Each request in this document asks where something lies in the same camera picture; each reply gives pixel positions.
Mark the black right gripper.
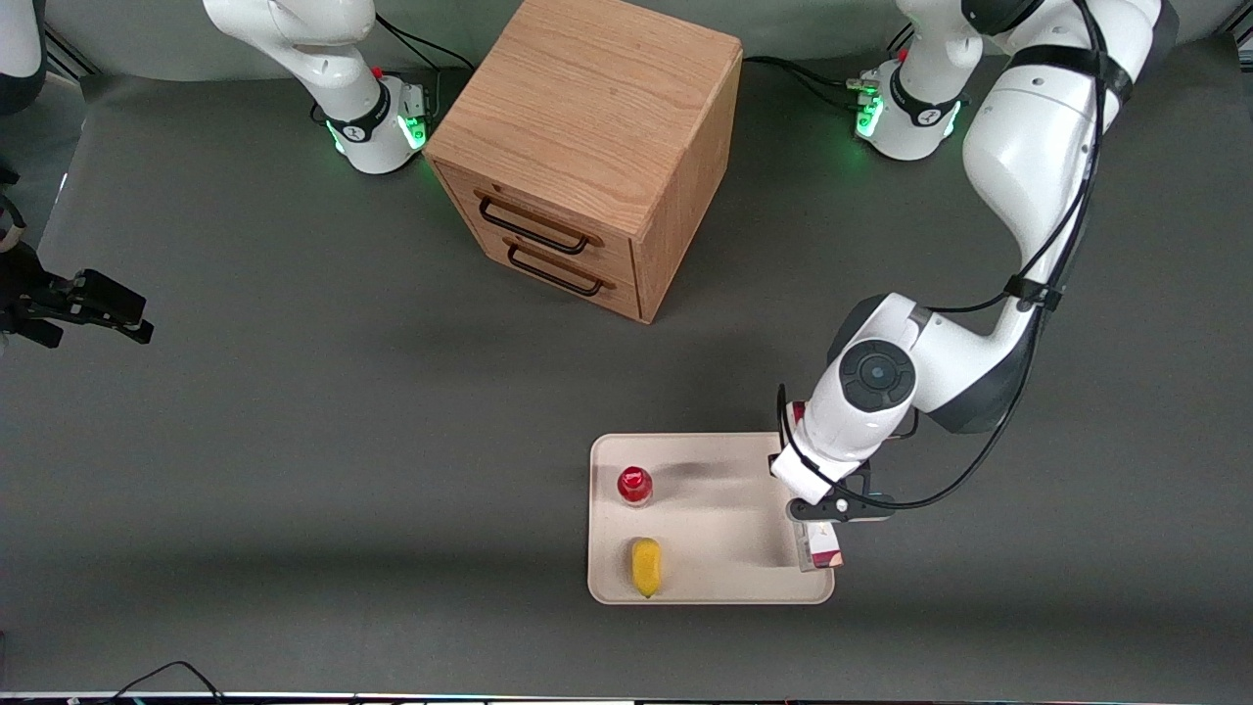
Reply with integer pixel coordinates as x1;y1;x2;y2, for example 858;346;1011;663
0;238;156;350

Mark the red cookie box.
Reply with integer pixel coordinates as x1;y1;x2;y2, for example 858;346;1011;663
795;520;846;573

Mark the beige plastic tray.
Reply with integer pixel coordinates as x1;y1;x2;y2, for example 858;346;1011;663
586;432;836;606

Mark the yellow lemon-shaped object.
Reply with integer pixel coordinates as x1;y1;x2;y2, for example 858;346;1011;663
630;537;663;599

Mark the dark grey table mat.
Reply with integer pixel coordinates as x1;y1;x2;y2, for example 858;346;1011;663
0;34;1253;698

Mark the wooden two-drawer cabinet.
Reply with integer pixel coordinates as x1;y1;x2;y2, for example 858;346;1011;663
423;0;744;325

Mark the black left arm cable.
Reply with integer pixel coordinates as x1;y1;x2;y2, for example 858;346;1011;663
776;0;1114;511

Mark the thin black loose cable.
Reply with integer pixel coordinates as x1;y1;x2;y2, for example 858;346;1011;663
110;660;228;702

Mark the black drawer handle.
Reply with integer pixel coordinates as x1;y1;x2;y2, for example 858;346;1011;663
477;193;592;257
505;241;606;298

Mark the black right base cable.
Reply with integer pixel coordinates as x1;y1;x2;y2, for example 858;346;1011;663
375;12;477;71

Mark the black base cable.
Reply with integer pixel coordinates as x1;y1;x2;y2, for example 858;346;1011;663
375;12;477;71
742;55;870;111

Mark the black left base cable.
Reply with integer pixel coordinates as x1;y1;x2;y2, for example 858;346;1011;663
742;55;870;111

